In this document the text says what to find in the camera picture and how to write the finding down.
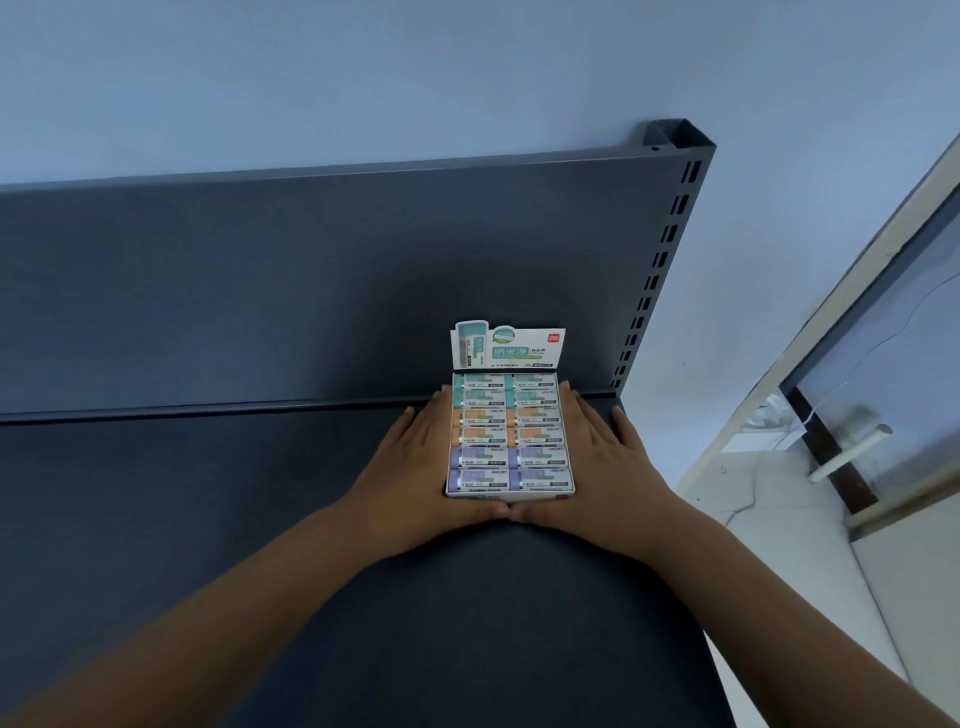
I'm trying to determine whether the person's left hand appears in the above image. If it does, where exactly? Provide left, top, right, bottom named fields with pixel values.
left=341, top=386, right=511, bottom=560

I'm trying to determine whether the person's right hand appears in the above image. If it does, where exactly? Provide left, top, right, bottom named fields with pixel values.
left=508, top=380, right=725, bottom=568

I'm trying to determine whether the white box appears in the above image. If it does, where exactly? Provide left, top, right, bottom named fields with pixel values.
left=444, top=320, right=577, bottom=504

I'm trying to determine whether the person's right forearm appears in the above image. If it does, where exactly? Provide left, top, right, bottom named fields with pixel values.
left=641, top=517, right=960, bottom=728

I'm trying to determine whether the dark grey shelf back panel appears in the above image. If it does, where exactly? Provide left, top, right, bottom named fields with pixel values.
left=0, top=149, right=703, bottom=425

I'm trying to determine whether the white floor cable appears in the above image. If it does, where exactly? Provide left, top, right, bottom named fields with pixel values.
left=719, top=494, right=759, bottom=530

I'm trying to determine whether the white door handle bar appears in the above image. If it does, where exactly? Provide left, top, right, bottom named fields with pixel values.
left=808, top=425, right=895, bottom=484

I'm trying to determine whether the white door frame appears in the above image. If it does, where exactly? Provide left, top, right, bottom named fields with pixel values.
left=678, top=131, right=960, bottom=496

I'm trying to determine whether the glass door with dark frame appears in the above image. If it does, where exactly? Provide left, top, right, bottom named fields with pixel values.
left=776, top=194, right=960, bottom=541

